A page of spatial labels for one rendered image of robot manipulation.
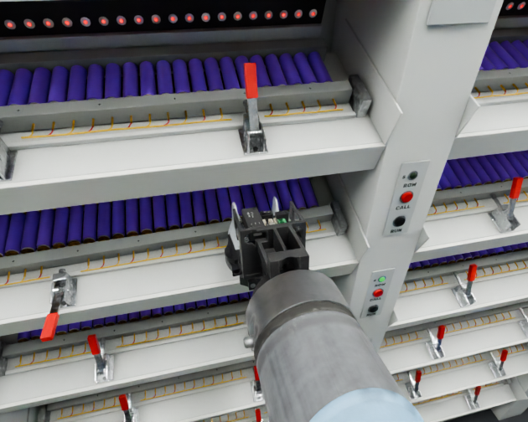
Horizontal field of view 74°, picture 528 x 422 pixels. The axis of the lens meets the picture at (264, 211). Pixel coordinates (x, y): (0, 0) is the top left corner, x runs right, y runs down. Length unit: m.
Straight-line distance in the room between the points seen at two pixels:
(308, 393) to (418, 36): 0.34
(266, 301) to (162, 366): 0.42
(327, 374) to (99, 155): 0.32
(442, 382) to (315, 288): 0.94
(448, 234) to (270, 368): 0.46
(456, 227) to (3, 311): 0.69
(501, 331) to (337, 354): 0.89
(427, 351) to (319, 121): 0.69
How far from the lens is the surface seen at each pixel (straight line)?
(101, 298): 0.55
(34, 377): 0.76
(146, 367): 0.70
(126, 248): 0.54
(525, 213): 0.78
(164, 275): 0.54
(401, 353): 0.96
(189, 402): 0.87
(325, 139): 0.44
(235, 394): 0.87
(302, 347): 0.25
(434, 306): 0.82
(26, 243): 0.60
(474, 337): 1.07
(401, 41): 0.44
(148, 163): 0.40
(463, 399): 1.45
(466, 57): 0.47
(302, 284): 0.30
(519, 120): 0.59
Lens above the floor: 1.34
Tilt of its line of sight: 37 degrees down
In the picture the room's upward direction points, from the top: straight up
